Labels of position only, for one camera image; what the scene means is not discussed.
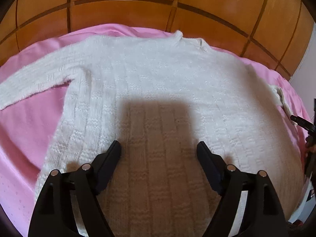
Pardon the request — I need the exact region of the white knitted sweater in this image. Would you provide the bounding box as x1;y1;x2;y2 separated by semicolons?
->
1;32;304;236

